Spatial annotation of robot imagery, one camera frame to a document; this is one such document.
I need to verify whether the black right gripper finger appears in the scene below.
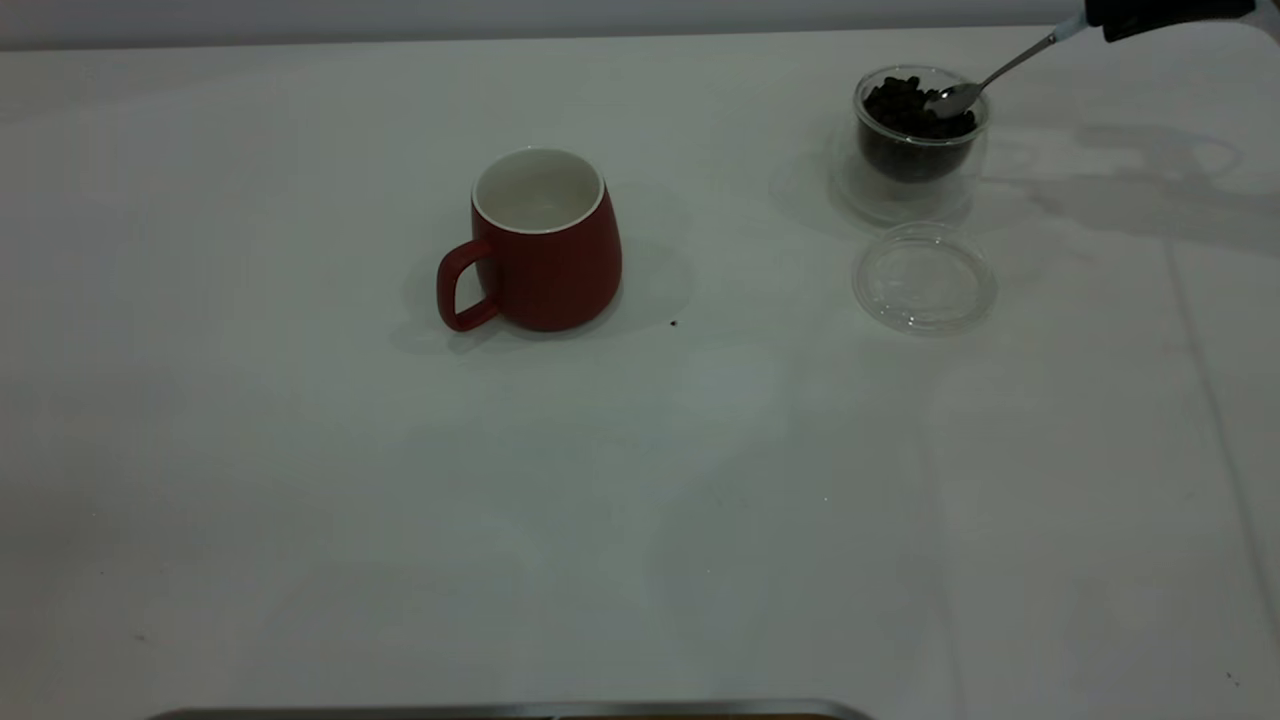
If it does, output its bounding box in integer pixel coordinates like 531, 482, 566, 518
1085, 0, 1257, 43

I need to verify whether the metal spoon light blue handle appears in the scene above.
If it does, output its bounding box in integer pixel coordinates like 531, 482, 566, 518
925, 12, 1093, 121

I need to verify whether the red ceramic mug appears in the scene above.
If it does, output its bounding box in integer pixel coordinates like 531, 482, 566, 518
436, 148, 624, 334

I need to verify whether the roasted coffee beans pile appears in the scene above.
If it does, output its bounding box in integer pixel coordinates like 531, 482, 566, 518
862, 75, 979, 181

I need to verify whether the clear round lid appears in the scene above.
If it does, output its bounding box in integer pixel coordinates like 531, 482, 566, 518
852, 222, 998, 335

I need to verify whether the double-wall glass cup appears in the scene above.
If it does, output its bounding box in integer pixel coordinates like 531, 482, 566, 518
828, 65, 993, 229

